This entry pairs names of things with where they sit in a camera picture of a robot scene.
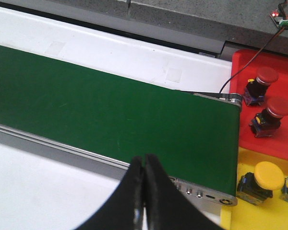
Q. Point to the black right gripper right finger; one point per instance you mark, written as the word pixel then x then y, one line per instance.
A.
pixel 166 207

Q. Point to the yellow plate tray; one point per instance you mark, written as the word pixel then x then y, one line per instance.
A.
pixel 272 214

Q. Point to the aluminium conveyor side rail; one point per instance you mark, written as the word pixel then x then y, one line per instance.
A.
pixel 17 139

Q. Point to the green conveyor belt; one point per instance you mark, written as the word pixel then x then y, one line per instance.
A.
pixel 194 137

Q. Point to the small circuit board with LED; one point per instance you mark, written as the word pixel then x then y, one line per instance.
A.
pixel 279 18

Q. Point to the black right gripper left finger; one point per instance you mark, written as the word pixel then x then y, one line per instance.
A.
pixel 124 209

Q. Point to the red mushroom push button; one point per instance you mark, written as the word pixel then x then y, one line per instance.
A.
pixel 255 90

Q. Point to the yellow mushroom push button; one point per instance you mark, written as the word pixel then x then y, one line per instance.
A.
pixel 257 186

